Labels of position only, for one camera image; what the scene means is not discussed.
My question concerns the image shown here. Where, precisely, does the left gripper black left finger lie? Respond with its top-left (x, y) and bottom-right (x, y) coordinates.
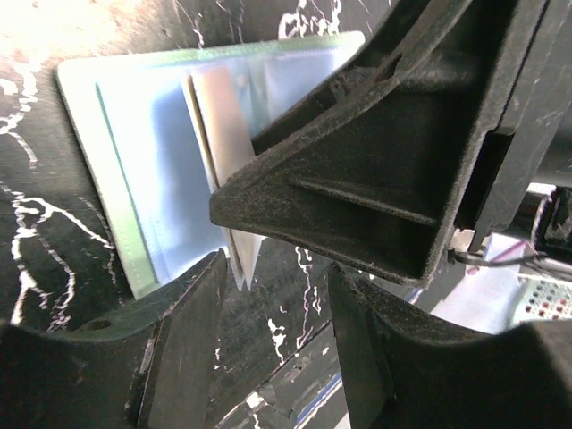
top-left (1, 250), bottom-right (227, 428)

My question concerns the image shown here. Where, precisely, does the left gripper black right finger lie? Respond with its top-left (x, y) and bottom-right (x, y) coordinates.
top-left (328, 264), bottom-right (571, 428)

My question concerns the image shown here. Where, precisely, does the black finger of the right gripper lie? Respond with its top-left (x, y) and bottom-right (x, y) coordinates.
top-left (210, 1), bottom-right (571, 286)

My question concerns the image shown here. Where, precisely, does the green card holder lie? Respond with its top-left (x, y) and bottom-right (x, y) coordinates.
top-left (56, 31), bottom-right (366, 298)

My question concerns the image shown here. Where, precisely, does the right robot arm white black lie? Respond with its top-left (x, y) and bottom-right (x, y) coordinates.
top-left (210, 1), bottom-right (571, 287)

